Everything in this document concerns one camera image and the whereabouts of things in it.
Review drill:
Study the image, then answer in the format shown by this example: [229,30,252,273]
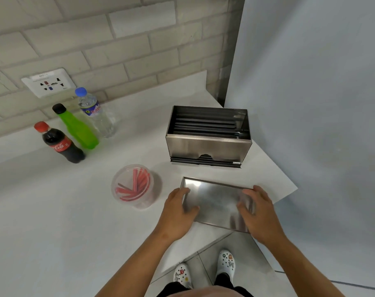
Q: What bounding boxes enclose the person's right hand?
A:
[236,185,289,245]

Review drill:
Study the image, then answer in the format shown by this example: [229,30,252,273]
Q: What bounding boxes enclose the person's left hand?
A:
[154,187,201,242]

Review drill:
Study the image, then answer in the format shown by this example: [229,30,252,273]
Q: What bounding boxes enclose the stainless steel lid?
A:
[180,176,257,233]

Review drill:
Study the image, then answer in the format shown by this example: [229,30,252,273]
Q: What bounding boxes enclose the person's right forearm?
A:
[258,236,346,297]

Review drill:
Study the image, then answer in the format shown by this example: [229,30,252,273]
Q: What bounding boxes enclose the person's left forearm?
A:
[95,229,188,297]

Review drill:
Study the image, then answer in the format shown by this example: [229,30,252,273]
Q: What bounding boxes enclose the pile of black straws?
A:
[171,154,242,168]
[170,112,249,139]

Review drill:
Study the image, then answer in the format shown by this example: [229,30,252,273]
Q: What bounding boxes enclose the person's right white clog shoe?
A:
[217,249,236,284]

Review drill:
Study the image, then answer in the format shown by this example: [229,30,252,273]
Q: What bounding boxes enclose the person's white clog shoe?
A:
[217,249,236,284]
[173,263,193,290]

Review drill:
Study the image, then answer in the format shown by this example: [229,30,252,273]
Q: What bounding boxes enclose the clear plastic cup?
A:
[111,164,155,210]

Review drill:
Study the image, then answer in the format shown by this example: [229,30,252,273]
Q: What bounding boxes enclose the bunch of red straws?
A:
[115,168,151,202]

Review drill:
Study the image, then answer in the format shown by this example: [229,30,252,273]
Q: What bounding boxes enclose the person's left white clog shoe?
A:
[173,263,193,290]

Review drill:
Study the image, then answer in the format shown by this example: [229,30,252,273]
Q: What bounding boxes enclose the stainless steel straw dispenser box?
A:
[165,105,252,168]

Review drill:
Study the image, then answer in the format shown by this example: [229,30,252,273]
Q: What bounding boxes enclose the person's black trousers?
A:
[157,273,255,297]

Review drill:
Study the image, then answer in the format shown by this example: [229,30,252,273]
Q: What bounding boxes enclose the water bottle with blue cap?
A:
[75,87,116,138]

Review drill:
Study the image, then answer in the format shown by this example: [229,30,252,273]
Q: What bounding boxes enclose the green bottle with black cap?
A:
[52,103,100,150]

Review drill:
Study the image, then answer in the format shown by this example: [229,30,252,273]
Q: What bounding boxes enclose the cola bottle with red cap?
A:
[34,121,86,164]

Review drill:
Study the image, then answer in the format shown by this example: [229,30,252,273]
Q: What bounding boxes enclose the white wall socket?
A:
[21,68,77,99]

